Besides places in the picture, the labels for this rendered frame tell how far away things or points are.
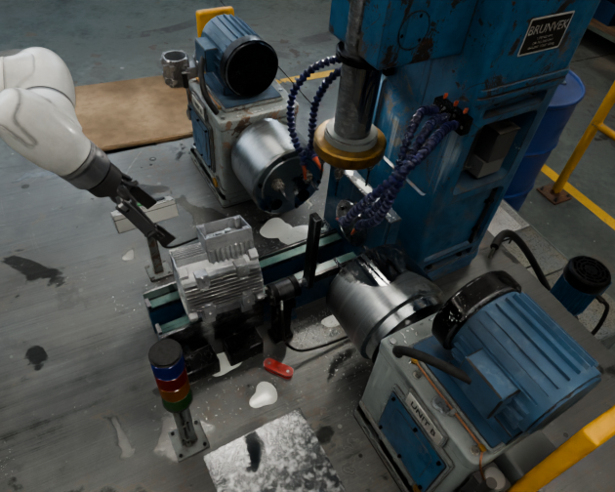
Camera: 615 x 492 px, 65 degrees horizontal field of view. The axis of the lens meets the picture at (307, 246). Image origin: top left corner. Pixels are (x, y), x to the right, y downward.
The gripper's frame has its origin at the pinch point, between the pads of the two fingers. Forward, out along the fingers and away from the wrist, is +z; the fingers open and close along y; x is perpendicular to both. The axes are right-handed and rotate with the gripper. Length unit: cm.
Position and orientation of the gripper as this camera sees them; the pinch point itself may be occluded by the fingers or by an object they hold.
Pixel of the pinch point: (158, 220)
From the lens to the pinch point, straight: 119.2
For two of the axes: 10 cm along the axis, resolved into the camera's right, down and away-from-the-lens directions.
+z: 3.7, 4.3, 8.2
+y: -4.9, -6.6, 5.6
